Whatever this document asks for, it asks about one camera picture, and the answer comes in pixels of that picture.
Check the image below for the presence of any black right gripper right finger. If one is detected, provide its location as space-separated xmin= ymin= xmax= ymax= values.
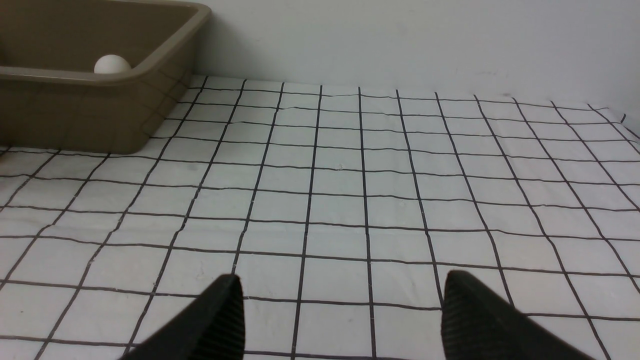
xmin=440 ymin=269 xmax=591 ymax=360

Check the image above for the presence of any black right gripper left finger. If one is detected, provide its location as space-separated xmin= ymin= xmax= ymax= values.
xmin=122 ymin=274 xmax=246 ymax=360

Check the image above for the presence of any white ping-pong ball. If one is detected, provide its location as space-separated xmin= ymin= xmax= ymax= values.
xmin=93 ymin=54 xmax=132 ymax=75

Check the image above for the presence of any white black grid tablecloth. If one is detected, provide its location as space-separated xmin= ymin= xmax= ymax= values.
xmin=0 ymin=76 xmax=640 ymax=360

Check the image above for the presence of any olive green plastic bin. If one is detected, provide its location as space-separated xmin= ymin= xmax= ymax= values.
xmin=0 ymin=0 xmax=212 ymax=154

